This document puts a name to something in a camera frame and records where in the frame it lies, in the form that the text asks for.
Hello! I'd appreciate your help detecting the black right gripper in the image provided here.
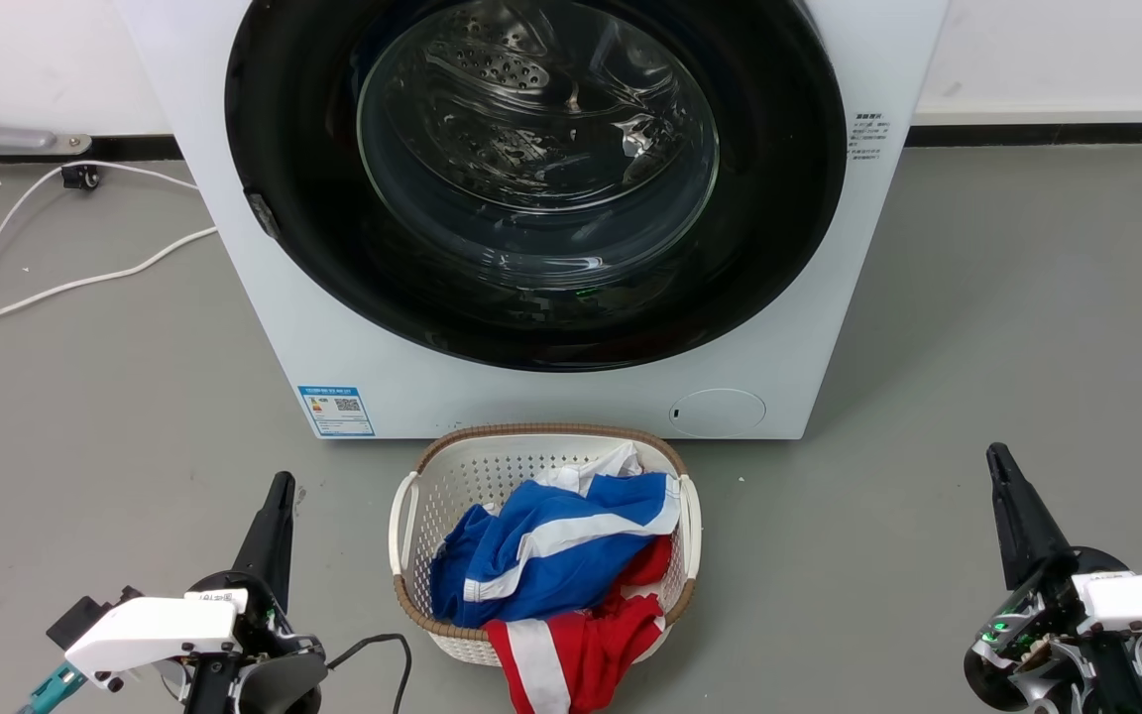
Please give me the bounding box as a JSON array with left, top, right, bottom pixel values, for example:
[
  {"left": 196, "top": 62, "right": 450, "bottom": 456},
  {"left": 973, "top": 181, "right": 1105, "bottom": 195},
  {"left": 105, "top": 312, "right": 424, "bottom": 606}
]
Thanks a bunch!
[{"left": 963, "top": 442, "right": 1142, "bottom": 714}]

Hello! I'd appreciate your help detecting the thin black left gripper cable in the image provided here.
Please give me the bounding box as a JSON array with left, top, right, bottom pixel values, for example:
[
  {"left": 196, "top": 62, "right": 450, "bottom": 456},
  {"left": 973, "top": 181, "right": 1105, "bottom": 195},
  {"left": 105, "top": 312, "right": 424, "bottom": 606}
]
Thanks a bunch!
[{"left": 325, "top": 634, "right": 413, "bottom": 714}]

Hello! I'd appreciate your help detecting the blue and white garment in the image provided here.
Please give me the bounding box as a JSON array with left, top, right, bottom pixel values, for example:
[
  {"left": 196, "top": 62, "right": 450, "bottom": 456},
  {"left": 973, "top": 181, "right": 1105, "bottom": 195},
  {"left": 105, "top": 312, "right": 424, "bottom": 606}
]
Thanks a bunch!
[{"left": 429, "top": 472, "right": 682, "bottom": 629}]

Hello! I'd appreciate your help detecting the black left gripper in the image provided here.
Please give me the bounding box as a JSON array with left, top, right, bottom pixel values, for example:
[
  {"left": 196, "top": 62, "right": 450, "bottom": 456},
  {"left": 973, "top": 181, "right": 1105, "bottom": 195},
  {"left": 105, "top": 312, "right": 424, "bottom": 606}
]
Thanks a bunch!
[{"left": 157, "top": 471, "right": 330, "bottom": 714}]

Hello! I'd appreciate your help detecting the black text warning sticker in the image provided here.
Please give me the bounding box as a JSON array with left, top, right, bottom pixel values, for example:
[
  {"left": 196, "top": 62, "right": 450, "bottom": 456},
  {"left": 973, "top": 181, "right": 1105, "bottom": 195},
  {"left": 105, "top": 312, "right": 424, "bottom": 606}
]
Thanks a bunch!
[{"left": 849, "top": 111, "right": 891, "bottom": 163}]

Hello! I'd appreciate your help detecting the red and white garment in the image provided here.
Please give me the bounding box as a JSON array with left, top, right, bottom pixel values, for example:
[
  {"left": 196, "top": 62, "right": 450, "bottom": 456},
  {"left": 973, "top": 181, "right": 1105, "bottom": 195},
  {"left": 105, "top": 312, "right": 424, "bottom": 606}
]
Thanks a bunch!
[{"left": 483, "top": 534, "right": 675, "bottom": 714}]

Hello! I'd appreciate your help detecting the blue energy label sticker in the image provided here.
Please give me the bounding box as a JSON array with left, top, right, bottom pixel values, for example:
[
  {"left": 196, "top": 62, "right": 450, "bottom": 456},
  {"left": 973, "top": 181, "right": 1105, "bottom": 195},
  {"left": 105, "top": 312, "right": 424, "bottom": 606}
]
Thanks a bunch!
[{"left": 297, "top": 385, "right": 376, "bottom": 438}]

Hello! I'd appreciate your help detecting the black round washer door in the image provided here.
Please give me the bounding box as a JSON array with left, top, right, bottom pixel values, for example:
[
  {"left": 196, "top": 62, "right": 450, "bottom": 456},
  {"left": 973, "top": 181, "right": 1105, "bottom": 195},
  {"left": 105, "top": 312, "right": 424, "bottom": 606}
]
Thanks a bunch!
[{"left": 224, "top": 0, "right": 849, "bottom": 374}]

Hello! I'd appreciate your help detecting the round white filter cover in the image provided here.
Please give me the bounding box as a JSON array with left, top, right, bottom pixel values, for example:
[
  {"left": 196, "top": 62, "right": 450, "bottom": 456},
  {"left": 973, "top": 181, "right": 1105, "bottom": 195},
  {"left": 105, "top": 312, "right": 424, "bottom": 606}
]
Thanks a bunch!
[{"left": 668, "top": 388, "right": 768, "bottom": 438}]

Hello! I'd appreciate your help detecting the white plastic laundry basket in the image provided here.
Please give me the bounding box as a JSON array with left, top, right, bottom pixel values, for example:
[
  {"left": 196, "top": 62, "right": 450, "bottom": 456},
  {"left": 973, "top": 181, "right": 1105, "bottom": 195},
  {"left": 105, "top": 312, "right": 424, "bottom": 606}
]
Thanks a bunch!
[{"left": 389, "top": 423, "right": 703, "bottom": 667}]

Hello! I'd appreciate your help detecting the white front-load washing machine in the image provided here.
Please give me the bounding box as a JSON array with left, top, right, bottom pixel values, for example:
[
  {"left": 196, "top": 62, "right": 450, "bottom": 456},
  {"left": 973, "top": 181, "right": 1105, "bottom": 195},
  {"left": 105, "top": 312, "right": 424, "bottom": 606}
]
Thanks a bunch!
[{"left": 113, "top": 0, "right": 951, "bottom": 441}]

